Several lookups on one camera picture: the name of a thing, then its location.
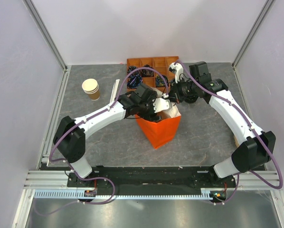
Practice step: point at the wooden compartment tray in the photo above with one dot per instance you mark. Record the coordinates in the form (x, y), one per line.
(160, 64)

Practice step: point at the white wrapped straw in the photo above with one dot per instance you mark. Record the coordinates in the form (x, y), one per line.
(114, 90)

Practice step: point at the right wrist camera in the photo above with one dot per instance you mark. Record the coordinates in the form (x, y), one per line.
(177, 70)

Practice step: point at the orange paper bag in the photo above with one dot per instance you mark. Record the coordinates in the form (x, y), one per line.
(160, 133)

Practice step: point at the dark patterned rolled tie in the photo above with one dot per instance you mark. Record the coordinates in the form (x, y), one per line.
(133, 69)

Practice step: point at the blue striped rolled tie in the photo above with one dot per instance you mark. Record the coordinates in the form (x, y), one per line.
(134, 81)

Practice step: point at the green yellow rolled tie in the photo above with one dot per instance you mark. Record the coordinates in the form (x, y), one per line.
(160, 81)

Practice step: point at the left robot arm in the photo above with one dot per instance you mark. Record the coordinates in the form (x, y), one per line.
(71, 134)

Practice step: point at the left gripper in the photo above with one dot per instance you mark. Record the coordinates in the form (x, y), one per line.
(146, 116)

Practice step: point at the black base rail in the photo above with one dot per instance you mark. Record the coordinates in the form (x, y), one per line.
(150, 181)

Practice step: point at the white cable duct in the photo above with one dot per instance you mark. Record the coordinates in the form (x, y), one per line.
(87, 194)

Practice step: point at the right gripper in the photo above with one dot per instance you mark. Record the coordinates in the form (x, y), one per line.
(175, 95)

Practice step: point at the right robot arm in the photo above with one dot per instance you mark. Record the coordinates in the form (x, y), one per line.
(255, 145)

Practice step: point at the stack of paper cups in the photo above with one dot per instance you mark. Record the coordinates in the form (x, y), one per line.
(91, 88)

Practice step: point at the stack of black lids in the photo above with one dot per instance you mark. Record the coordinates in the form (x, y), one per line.
(191, 99)

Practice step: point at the black brown rolled tie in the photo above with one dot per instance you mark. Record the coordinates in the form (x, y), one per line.
(147, 72)

